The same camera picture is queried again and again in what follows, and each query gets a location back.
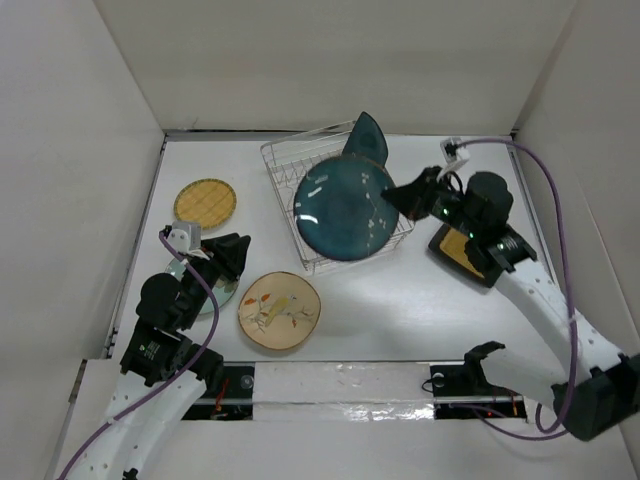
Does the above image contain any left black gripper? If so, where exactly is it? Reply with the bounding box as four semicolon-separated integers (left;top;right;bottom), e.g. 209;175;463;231
180;231;250;327

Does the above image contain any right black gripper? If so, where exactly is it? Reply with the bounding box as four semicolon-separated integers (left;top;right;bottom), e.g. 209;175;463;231
383;164;481;239

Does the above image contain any light green round plate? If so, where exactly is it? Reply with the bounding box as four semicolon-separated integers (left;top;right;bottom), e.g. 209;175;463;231
165;259;238;315

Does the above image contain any yellow woven round plate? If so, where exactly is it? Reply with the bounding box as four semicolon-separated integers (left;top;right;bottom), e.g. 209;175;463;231
173;178;237;230

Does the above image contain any black and amber square plate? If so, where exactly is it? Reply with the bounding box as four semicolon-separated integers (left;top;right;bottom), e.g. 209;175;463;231
428;225;501;288

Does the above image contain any teal square plate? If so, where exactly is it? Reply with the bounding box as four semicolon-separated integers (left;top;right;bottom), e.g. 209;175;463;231
342;112;389;167

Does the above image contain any beige bird plate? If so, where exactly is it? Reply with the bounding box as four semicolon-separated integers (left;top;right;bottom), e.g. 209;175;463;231
238;271;321;352

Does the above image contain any dark teal floral plate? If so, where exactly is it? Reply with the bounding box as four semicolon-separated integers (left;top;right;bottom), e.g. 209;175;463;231
293;155;399;262

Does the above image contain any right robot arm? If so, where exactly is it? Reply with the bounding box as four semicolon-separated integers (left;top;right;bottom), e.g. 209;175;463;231
382;167;639;442

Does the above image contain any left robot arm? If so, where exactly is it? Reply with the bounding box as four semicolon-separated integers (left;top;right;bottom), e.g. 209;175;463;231
59;224;251;479

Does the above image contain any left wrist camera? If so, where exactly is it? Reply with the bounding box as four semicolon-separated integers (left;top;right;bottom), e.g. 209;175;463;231
160;220;201;254

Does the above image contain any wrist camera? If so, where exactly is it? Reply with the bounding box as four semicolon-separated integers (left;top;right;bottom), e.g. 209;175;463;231
440;137;470;175
160;220;201;254

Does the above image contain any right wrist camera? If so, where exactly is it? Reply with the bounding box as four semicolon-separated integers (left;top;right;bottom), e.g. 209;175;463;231
440;137;470;175

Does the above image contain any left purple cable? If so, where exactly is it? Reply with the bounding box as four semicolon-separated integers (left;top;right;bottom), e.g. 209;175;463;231
54;229;221;480

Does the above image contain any wire dish rack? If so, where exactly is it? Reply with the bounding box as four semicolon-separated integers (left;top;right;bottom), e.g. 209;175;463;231
260;120;414;275

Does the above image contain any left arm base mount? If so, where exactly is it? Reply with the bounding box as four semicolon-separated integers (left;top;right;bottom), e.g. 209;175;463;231
182;362;255;421

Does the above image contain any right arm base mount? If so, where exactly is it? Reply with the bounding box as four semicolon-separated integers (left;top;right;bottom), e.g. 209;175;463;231
421;341;527;420

